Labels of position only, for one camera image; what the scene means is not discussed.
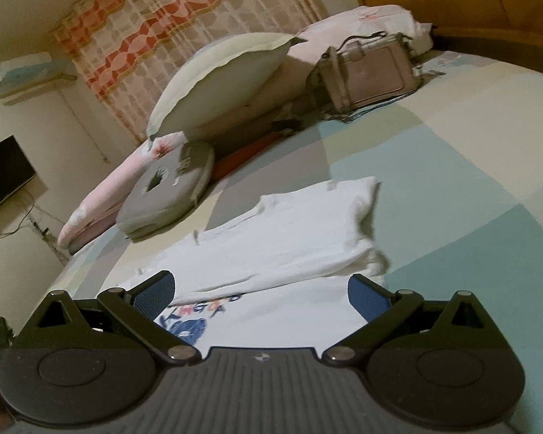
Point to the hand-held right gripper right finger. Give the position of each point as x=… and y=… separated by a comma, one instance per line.
x=366, y=294

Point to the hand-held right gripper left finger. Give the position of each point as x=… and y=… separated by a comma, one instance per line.
x=156, y=289

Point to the white bear print sweatshirt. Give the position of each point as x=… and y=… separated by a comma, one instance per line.
x=289, y=244

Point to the grey round cushion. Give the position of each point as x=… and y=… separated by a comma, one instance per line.
x=163, y=194

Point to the pink floral quilt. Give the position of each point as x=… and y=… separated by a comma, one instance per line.
x=95, y=208

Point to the orange-red cloth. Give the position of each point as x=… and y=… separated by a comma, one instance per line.
x=244, y=151

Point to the black flat television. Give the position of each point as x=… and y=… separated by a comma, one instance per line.
x=4, y=176

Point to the pale cream pillow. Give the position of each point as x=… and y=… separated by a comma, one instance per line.
x=221, y=86

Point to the pink handbag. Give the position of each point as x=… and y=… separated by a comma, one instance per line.
x=371, y=77

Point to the patterned orange curtain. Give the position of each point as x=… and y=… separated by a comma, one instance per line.
x=163, y=31

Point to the wall air conditioner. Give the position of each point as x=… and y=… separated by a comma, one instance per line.
x=27, y=74

